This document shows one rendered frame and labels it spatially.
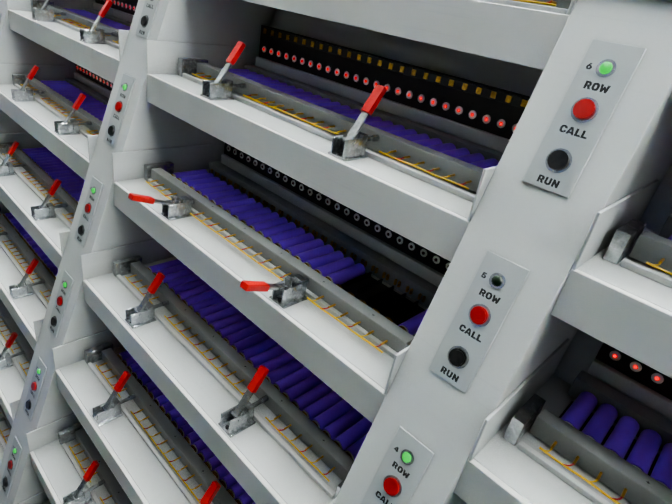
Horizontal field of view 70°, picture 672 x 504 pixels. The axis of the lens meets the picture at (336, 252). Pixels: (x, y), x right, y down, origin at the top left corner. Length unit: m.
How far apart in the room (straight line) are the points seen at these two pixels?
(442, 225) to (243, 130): 0.32
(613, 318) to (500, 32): 0.27
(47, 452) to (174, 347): 0.44
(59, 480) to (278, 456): 0.55
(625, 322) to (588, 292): 0.03
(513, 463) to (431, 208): 0.24
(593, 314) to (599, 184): 0.10
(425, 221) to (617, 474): 0.27
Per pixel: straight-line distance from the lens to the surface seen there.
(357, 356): 0.54
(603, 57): 0.46
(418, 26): 0.55
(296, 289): 0.59
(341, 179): 0.54
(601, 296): 0.43
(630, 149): 0.44
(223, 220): 0.73
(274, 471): 0.65
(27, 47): 1.56
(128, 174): 0.91
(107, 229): 0.94
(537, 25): 0.49
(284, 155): 0.61
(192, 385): 0.74
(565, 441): 0.51
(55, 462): 1.14
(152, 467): 0.88
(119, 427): 0.93
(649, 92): 0.45
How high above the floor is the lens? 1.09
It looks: 12 degrees down
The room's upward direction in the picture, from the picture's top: 23 degrees clockwise
